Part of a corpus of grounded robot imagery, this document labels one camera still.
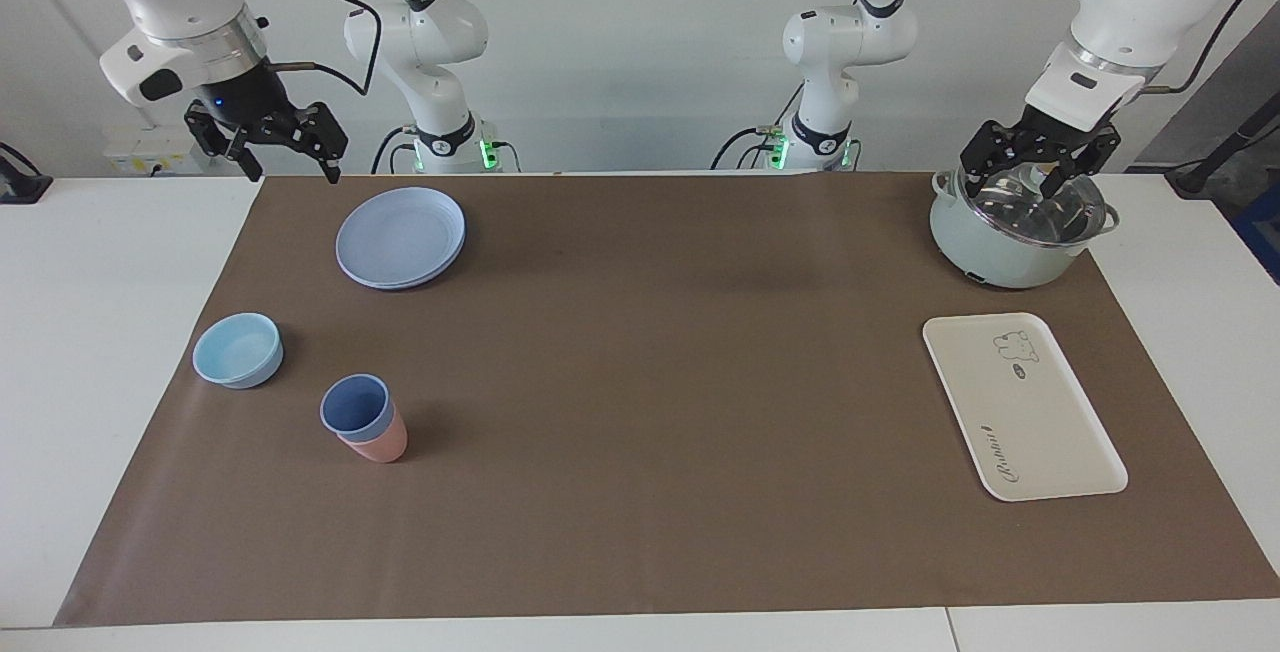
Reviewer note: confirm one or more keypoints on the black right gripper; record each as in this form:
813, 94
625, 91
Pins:
250, 102

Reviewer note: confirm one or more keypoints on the black stand pole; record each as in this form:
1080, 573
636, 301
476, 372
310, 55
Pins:
1190, 180

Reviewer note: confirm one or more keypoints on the pink plastic cup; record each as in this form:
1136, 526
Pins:
385, 448

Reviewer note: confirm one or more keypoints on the blue round plate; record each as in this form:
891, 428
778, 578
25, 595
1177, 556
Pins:
400, 237

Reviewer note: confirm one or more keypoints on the pale green cooking pot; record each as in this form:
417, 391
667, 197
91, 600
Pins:
990, 257

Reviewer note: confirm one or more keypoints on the blue plastic cup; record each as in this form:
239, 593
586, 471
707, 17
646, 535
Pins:
355, 407

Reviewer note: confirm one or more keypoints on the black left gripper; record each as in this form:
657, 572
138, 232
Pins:
1050, 144

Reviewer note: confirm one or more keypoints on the white wall socket box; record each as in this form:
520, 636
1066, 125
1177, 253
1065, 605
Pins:
140, 158

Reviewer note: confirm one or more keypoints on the black clamp mount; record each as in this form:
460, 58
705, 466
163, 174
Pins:
20, 187

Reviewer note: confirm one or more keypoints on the brown table mat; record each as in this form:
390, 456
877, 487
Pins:
650, 432

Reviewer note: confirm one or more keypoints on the light blue bowl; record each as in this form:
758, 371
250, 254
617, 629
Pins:
237, 352

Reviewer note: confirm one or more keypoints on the cream tray with rabbit print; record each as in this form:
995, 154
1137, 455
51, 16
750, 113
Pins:
1030, 412

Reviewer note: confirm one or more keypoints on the blue crate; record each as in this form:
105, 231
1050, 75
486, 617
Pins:
1262, 232

